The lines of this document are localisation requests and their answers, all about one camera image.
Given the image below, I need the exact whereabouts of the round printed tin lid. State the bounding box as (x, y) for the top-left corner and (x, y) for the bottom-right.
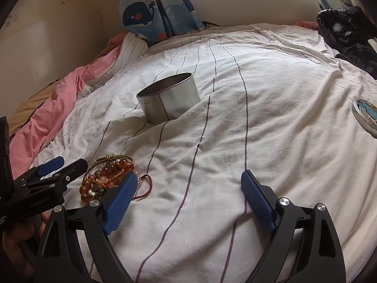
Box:
(352, 100), (377, 138)

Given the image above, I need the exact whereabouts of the silver round tin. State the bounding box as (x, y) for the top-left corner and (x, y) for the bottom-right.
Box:
(136, 72), (201, 124)

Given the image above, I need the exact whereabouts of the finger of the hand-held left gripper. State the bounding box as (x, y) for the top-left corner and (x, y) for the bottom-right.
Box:
(18, 158), (88, 197)
(13, 156), (65, 188)

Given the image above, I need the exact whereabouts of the person's left hand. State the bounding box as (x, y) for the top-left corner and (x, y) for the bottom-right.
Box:
(1, 209), (52, 278)

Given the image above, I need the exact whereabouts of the black jacket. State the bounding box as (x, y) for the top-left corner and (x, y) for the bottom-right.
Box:
(316, 6), (377, 48)

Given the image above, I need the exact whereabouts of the pale bead bracelet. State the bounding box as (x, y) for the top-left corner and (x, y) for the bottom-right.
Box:
(94, 169), (143, 193)

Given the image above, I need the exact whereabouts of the amber bead bracelet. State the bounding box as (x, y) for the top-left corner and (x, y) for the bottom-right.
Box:
(79, 176), (99, 204)

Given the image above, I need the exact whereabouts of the reddish brown bead bracelet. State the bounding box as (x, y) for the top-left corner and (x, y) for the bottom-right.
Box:
(97, 158), (135, 178)

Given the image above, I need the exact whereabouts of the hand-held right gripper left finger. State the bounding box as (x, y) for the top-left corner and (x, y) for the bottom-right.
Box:
(38, 171), (139, 283)

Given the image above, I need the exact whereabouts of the dark blue cloth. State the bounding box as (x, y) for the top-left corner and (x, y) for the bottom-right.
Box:
(334, 44), (377, 79)

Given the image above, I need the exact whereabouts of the tan bed sheet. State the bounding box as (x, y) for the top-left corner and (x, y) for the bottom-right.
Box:
(7, 79), (60, 137)

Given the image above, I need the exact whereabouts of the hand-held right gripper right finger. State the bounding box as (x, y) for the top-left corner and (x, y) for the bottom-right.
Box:
(241, 169), (347, 283)

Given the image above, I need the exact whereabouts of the white striped duvet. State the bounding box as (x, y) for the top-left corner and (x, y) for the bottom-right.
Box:
(29, 24), (377, 283)

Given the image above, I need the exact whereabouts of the thin red cord loop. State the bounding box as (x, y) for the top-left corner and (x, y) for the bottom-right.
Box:
(131, 174), (154, 200)

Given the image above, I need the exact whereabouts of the pink blanket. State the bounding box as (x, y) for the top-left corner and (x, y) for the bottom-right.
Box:
(9, 44), (126, 169)

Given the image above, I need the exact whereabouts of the brown braided cord bracelet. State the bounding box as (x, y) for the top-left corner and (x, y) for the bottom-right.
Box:
(88, 154), (135, 178)

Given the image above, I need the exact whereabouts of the salmon red pillow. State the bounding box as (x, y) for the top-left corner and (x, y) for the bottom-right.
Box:
(107, 32), (130, 47)

